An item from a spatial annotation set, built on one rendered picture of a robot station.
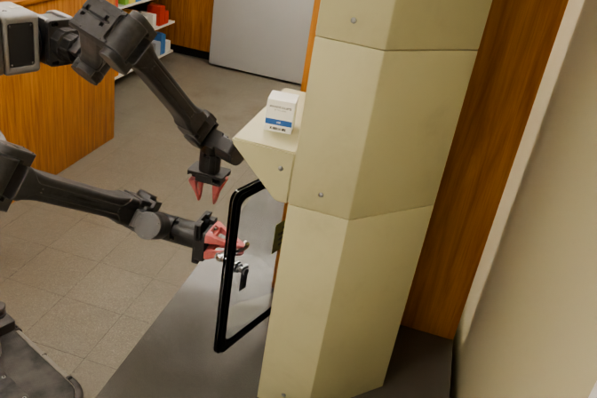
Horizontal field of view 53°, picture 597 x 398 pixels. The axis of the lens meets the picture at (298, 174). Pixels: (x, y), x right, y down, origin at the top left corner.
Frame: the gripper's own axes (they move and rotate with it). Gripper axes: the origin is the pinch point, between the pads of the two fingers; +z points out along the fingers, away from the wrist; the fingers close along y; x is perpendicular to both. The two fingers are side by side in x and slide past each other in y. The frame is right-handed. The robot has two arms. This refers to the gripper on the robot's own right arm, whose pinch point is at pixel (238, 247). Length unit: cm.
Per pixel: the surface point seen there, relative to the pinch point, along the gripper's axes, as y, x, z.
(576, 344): 28, -40, 54
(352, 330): -5.3, -8.6, 27.8
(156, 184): -122, 215, -122
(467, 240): 3, 23, 48
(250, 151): 29.3, -13.2, 3.6
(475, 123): 31, 24, 42
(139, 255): -121, 139, -93
